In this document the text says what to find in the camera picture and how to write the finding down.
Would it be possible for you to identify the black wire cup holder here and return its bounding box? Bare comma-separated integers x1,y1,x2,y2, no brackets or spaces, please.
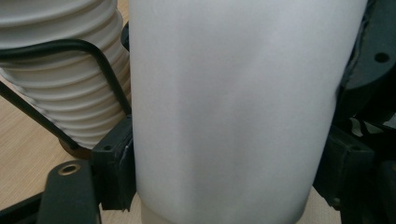
0,37,134,161

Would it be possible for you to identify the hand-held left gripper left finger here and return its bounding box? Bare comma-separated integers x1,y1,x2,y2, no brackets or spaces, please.
91,114,137,213

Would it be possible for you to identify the stack of white paper cups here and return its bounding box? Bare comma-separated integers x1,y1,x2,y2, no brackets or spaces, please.
0,0,133,151

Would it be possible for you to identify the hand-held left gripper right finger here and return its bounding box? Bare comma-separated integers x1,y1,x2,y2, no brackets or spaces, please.
312,124,376,213

